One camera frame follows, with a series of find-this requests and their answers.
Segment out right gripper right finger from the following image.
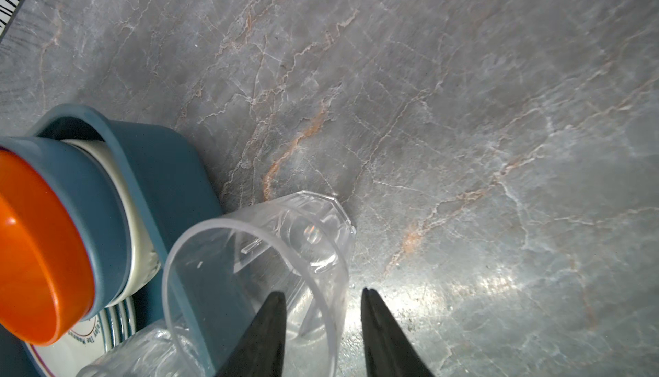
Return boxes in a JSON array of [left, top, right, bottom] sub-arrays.
[[360, 288, 433, 377]]

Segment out blue bowl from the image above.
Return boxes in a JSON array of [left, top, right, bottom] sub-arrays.
[[1, 137, 131, 320]]

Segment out cream bowl teal outside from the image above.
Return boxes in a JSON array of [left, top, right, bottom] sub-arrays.
[[65, 139, 161, 308]]

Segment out teal plastic bin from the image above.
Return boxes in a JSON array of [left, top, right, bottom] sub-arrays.
[[1, 104, 221, 376]]

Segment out white plate red characters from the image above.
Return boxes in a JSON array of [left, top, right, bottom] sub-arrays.
[[24, 297, 137, 376]]

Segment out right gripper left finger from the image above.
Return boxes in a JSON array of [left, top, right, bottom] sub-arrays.
[[216, 291, 287, 377]]

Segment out orange bowl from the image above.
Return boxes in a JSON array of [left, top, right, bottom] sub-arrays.
[[1, 150, 95, 345]]

